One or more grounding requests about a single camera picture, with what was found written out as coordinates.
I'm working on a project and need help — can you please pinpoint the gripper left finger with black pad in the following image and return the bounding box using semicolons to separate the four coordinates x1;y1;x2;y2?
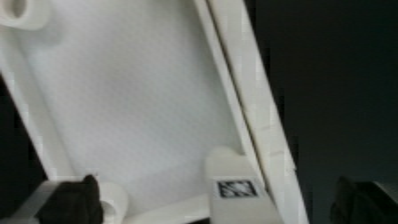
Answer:
10;173;106;224

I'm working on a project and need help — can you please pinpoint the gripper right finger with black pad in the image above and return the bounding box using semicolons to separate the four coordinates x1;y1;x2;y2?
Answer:
331;176;398;224

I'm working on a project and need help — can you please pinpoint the white desk leg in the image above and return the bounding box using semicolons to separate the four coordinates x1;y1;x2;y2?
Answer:
205;147;285;224

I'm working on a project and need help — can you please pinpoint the white desk top panel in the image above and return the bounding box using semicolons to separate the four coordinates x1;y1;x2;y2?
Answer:
0;0;310;224

